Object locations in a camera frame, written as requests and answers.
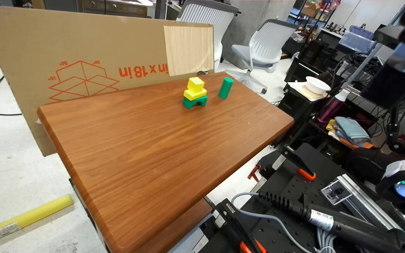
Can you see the yellow arch building block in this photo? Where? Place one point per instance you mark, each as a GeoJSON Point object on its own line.
{"type": "Point", "coordinates": [193, 94]}

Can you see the yellow cube building block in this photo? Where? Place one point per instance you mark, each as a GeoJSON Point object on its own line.
{"type": "Point", "coordinates": [196, 85]}

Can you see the maroon bottle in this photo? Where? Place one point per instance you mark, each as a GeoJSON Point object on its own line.
{"type": "Point", "coordinates": [332, 106]}

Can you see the light plywood panel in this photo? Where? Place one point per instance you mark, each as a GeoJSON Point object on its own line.
{"type": "Point", "coordinates": [189, 48]}

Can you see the orange handled clamp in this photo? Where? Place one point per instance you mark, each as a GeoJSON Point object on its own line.
{"type": "Point", "coordinates": [244, 241]}
{"type": "Point", "coordinates": [266, 165]}

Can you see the green cylinder block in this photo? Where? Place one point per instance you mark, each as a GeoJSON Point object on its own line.
{"type": "Point", "coordinates": [225, 87]}

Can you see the yellow roll on floor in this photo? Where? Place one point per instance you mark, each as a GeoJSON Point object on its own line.
{"type": "Point", "coordinates": [34, 215]}

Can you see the black camera on stand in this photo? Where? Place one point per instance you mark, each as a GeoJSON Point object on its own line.
{"type": "Point", "coordinates": [387, 87]}

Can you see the folded blue cloth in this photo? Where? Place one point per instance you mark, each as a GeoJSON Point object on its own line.
{"type": "Point", "coordinates": [351, 130]}

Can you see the large cardboard box sheet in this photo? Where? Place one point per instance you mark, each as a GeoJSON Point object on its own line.
{"type": "Point", "coordinates": [50, 57]}

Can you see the grey office chair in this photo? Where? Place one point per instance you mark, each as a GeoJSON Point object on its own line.
{"type": "Point", "coordinates": [263, 49]}

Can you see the white bowl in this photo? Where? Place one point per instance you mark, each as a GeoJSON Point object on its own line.
{"type": "Point", "coordinates": [317, 86]}

